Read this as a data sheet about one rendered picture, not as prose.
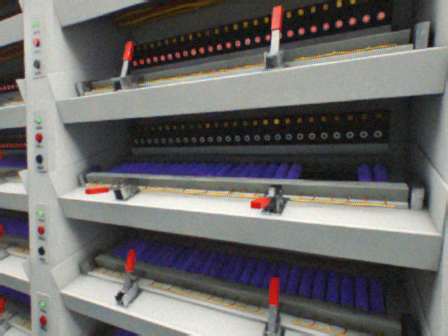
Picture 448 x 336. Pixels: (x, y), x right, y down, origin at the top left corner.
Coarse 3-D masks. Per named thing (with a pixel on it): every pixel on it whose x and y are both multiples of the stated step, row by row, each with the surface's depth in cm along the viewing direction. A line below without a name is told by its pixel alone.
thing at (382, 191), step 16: (96, 176) 54; (112, 176) 52; (128, 176) 51; (144, 176) 50; (160, 176) 48; (176, 176) 47; (192, 176) 46; (208, 176) 45; (176, 192) 45; (192, 192) 43; (240, 192) 42; (256, 192) 39; (288, 192) 38; (304, 192) 37; (320, 192) 36; (336, 192) 36; (352, 192) 35; (368, 192) 34; (384, 192) 33; (400, 192) 32
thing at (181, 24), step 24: (240, 0) 56; (264, 0) 54; (288, 0) 52; (312, 0) 50; (408, 0) 44; (144, 24) 67; (168, 24) 64; (192, 24) 61; (216, 24) 59; (408, 24) 44; (0, 72) 95; (408, 96) 44; (144, 120) 68; (168, 120) 65; (192, 120) 62; (408, 120) 45
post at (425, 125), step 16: (416, 0) 41; (432, 0) 33; (416, 96) 40; (432, 96) 32; (416, 112) 39; (432, 112) 32; (416, 128) 39; (432, 128) 32; (432, 144) 31; (432, 160) 31; (416, 272) 38; (432, 272) 30; (432, 288) 30; (432, 304) 30; (432, 320) 30
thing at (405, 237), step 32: (96, 160) 60; (416, 160) 37; (64, 192) 54; (160, 192) 48; (416, 192) 31; (128, 224) 47; (160, 224) 43; (192, 224) 40; (224, 224) 38; (256, 224) 36; (288, 224) 34; (320, 224) 32; (352, 224) 31; (384, 224) 30; (416, 224) 29; (352, 256) 32; (384, 256) 30; (416, 256) 29
